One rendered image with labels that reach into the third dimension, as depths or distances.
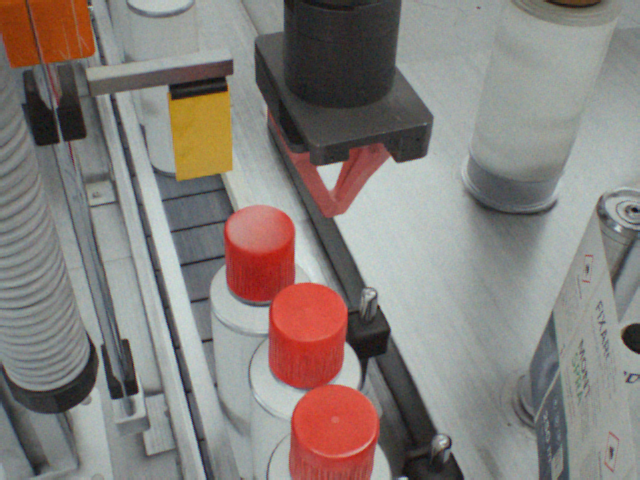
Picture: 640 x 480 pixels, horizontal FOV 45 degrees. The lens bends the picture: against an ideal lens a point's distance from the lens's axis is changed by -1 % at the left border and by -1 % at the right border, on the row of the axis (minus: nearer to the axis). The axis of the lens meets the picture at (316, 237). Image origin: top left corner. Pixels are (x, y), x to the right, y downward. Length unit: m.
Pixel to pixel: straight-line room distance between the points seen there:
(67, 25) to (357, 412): 0.18
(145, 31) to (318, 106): 0.25
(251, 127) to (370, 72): 0.45
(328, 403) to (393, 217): 0.38
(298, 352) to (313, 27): 0.15
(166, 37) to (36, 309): 0.37
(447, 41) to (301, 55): 0.62
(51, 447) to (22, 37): 0.31
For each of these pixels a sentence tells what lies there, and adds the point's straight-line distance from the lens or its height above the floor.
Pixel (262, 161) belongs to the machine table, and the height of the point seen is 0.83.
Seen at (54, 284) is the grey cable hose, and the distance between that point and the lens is 0.27.
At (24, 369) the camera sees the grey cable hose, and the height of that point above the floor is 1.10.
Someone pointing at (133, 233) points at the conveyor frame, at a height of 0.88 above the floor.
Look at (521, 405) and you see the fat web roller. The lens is 0.56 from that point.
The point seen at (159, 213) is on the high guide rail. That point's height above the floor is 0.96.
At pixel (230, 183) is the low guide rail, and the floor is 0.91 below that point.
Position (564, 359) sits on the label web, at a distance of 0.45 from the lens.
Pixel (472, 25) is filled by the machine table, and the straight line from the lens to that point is 1.03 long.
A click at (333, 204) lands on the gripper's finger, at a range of 0.46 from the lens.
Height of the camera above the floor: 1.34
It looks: 46 degrees down
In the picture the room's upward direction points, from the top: 3 degrees clockwise
